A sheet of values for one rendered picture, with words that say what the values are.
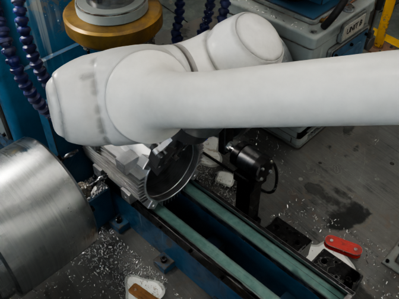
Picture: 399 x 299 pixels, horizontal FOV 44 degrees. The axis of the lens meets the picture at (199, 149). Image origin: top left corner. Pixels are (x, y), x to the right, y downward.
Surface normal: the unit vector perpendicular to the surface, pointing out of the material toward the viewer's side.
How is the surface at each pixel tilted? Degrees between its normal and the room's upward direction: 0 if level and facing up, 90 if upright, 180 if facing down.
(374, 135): 0
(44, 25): 90
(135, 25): 0
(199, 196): 0
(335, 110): 85
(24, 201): 35
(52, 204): 47
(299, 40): 90
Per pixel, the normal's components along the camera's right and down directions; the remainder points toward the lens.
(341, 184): 0.00, -0.72
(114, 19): 0.21, 0.68
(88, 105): 0.43, 0.11
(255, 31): 0.31, -0.42
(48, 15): 0.72, 0.48
